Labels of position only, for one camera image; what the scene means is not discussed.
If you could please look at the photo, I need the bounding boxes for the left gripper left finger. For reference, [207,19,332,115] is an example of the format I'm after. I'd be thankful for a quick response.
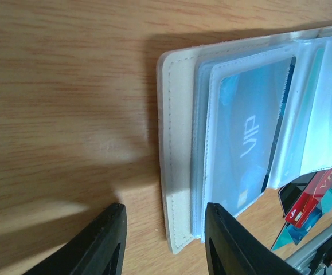
[25,203,127,274]

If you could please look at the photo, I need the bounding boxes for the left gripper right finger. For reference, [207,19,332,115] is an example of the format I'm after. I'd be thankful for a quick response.
[205,203,299,274]

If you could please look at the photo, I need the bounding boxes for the beige card holder wallet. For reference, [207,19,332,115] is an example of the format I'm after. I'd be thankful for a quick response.
[157,26,332,254]

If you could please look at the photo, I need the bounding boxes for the blue VIP card handed over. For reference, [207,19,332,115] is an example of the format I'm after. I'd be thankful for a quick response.
[211,57,296,216]

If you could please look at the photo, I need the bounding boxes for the black card under red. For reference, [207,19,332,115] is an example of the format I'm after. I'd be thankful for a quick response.
[278,170,325,217]

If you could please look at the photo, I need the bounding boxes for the red VIP card left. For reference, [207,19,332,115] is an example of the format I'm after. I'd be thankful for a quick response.
[285,168,332,228]

